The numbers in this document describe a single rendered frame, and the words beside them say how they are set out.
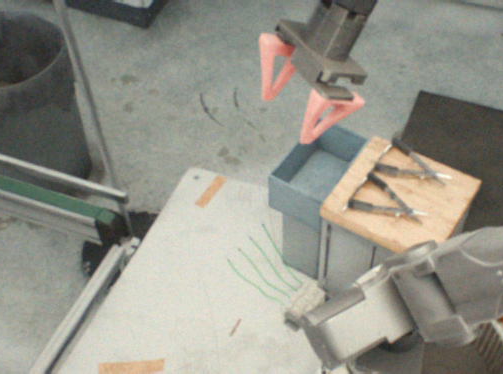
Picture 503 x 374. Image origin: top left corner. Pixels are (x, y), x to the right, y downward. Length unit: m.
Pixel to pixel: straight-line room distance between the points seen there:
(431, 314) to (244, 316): 0.79
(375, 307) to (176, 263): 0.84
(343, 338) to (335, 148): 0.72
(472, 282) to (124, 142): 2.29
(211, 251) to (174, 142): 1.33
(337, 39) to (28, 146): 1.73
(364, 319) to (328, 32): 0.30
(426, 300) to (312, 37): 0.32
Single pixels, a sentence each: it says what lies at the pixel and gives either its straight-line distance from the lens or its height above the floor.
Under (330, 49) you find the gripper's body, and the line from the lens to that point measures 0.75.
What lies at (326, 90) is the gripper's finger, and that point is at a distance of 0.73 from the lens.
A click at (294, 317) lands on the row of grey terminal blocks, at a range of 1.30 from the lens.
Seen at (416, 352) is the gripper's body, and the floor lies 1.30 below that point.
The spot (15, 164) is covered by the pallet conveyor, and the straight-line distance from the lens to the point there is 1.66.
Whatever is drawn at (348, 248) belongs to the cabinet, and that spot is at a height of 0.98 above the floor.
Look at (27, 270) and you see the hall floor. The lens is 2.46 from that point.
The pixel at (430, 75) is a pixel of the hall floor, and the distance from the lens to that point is 3.02.
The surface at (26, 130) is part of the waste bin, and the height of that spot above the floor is 0.38.
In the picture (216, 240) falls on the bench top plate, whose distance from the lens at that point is 1.44.
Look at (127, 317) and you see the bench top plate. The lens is 1.37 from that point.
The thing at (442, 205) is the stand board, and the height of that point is 1.07.
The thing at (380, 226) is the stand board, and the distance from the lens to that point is 1.11.
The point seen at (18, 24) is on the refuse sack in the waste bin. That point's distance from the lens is 2.49.
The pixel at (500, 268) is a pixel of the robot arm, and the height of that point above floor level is 1.53.
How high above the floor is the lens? 1.95
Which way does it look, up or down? 52 degrees down
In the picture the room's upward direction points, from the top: 2 degrees clockwise
